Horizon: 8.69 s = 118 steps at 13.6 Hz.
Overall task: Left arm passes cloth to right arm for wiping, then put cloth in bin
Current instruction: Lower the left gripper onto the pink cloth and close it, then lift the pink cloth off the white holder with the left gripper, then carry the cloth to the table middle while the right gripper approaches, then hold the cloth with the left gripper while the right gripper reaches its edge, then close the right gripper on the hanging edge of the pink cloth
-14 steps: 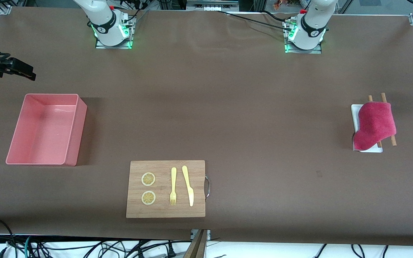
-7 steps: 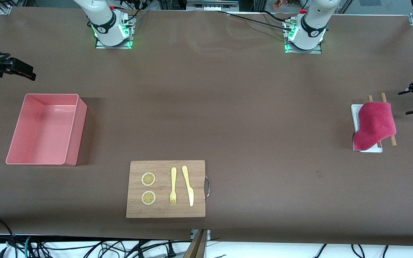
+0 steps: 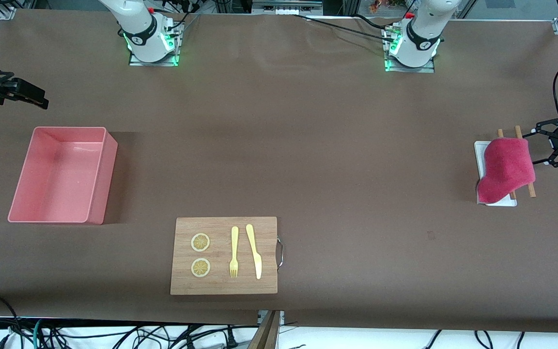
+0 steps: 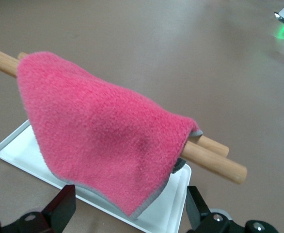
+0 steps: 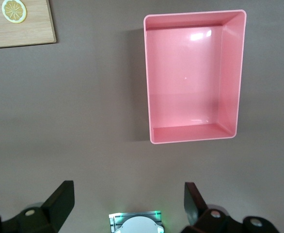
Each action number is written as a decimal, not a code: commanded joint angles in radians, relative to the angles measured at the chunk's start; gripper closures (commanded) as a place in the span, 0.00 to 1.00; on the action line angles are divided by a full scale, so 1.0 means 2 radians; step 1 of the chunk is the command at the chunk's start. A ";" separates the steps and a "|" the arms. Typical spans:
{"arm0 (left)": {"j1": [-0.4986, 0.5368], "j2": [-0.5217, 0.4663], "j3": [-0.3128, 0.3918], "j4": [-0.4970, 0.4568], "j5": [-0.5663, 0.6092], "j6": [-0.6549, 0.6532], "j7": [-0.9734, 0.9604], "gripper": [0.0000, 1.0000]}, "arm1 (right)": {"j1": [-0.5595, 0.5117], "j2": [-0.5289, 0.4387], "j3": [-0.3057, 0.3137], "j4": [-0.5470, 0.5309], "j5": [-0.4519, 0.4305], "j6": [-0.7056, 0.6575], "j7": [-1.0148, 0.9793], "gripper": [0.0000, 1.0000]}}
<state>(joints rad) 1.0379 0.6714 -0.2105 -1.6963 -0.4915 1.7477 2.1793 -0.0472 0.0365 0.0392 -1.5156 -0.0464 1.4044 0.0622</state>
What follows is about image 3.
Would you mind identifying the red cloth with grey back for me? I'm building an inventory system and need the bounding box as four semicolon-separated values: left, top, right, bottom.
477;137;536;205

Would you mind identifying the pink plastic bin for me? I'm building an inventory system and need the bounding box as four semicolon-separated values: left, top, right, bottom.
8;127;118;225

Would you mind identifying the white rectangular tray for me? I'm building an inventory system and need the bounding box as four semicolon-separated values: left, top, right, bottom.
474;141;518;207

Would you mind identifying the lemon slice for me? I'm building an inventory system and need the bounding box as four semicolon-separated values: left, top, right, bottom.
191;233;211;253
191;258;211;278

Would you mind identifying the yellow plastic fork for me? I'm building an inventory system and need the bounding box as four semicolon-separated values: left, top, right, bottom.
229;226;239;278

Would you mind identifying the wooden cutting board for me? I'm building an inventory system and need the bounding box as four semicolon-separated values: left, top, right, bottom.
170;217;278;295

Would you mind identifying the grey power strip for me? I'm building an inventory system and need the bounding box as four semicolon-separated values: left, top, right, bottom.
252;0;323;15

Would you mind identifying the yellow plastic knife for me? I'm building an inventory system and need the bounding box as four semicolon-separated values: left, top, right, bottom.
246;224;263;280

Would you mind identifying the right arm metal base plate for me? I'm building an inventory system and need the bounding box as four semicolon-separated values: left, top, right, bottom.
129;22;181;67

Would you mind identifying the black base cable bundle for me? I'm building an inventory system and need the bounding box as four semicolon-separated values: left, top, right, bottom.
160;0;200;34

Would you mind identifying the long black table cable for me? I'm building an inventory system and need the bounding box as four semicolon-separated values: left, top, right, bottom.
294;14;396;43

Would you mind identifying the small metal bracket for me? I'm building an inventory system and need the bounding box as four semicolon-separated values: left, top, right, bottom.
258;310;285;326

